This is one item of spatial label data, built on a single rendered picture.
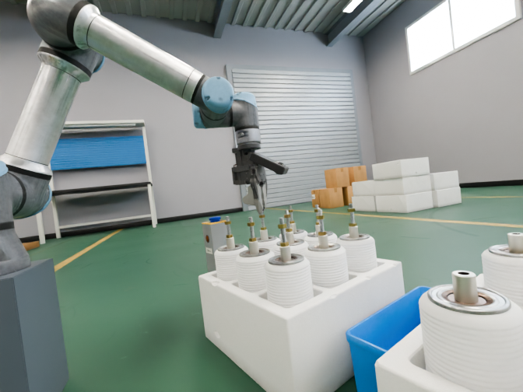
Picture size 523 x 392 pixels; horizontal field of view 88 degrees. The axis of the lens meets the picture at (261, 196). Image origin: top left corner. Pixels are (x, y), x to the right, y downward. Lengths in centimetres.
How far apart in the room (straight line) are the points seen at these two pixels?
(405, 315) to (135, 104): 559
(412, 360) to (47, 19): 88
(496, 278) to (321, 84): 659
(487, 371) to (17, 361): 71
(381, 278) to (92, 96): 573
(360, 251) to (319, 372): 28
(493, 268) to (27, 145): 99
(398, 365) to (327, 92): 675
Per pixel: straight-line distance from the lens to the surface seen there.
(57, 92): 87
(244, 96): 84
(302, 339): 54
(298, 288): 55
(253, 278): 64
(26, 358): 72
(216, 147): 574
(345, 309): 62
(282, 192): 596
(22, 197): 81
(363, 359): 59
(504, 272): 59
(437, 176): 342
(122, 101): 590
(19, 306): 69
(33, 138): 86
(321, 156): 651
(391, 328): 70
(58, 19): 78
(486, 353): 38
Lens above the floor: 40
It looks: 1 degrees down
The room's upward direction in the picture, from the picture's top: 7 degrees counter-clockwise
